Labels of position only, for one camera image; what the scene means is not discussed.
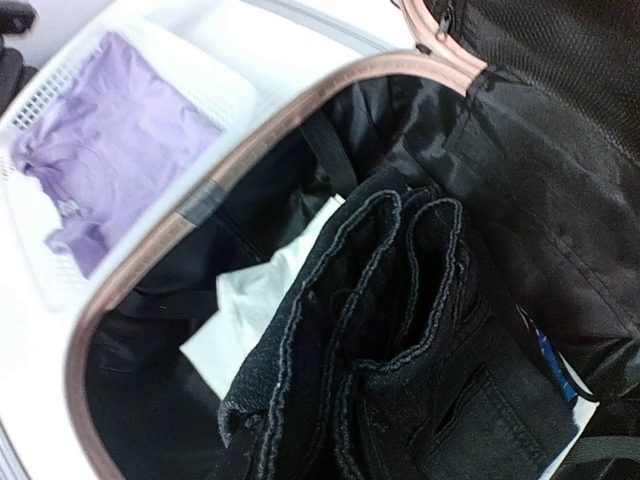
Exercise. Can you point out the black garment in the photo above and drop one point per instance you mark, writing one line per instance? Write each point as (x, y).
(398, 353)

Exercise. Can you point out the purple shirt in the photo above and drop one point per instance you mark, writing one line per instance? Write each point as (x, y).
(108, 147)

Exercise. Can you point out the white perforated plastic basket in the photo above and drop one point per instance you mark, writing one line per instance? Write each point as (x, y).
(213, 88)

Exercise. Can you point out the beige hard-shell suitcase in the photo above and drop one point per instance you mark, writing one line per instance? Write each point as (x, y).
(525, 112)

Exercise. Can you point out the black pink drawer organizer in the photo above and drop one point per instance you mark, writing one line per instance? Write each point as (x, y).
(17, 18)

